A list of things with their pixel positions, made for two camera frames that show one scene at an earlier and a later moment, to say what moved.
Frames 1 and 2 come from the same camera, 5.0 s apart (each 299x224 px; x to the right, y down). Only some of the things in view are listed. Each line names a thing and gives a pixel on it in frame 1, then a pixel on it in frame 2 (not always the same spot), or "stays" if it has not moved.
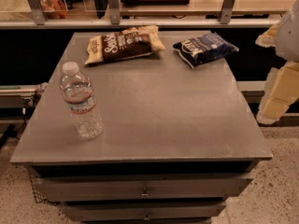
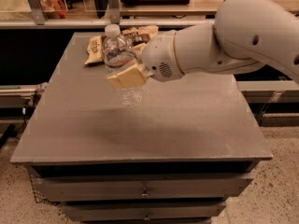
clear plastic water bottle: x=77 y=89 -> x=120 y=54
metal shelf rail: x=120 y=23 stays
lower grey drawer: x=144 y=211 stays
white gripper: x=289 y=36 -> x=159 y=57
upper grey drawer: x=57 y=189 stays
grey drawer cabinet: x=177 y=142 stays
